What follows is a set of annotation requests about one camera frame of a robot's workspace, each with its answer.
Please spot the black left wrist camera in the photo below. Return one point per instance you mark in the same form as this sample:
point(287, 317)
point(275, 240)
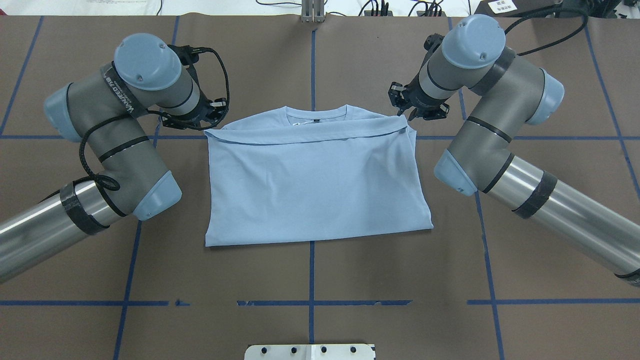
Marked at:
point(187, 54)

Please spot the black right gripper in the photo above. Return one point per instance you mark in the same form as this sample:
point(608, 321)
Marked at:
point(420, 99)

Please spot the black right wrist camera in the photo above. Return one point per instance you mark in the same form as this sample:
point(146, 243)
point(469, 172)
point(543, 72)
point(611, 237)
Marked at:
point(432, 43)

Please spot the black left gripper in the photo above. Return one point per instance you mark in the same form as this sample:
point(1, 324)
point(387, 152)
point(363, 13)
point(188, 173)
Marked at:
point(202, 110)

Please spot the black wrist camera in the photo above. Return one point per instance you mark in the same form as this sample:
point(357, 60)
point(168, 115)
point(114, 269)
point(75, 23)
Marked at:
point(187, 54)
point(432, 43)

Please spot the light blue t-shirt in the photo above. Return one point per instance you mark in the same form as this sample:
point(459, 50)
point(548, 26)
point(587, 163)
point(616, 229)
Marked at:
point(288, 175)

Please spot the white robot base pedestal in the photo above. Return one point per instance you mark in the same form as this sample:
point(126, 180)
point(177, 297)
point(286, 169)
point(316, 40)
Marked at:
point(335, 351)

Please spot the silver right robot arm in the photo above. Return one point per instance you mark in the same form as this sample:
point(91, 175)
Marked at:
point(513, 92)

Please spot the black box with label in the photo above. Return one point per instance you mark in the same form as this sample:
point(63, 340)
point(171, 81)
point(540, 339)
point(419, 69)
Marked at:
point(513, 8)

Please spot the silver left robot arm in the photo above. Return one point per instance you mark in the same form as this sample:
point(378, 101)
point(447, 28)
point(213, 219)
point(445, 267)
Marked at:
point(125, 175)

